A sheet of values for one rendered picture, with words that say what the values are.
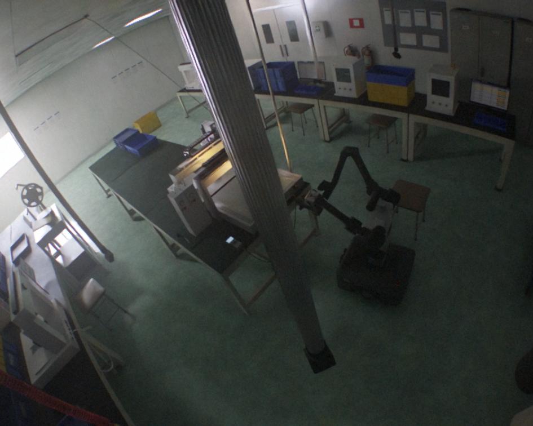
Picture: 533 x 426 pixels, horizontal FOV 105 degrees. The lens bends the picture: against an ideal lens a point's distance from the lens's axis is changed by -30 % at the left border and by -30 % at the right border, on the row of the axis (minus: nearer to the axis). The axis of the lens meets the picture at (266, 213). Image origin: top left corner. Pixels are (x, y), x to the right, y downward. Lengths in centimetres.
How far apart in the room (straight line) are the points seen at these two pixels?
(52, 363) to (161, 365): 109
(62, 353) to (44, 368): 26
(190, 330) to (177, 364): 39
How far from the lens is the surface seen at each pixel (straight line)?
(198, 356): 292
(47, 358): 282
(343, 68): 434
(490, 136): 378
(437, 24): 536
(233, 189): 281
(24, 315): 245
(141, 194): 377
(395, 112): 398
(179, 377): 295
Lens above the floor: 246
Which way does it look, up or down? 41 degrees down
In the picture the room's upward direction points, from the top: 20 degrees counter-clockwise
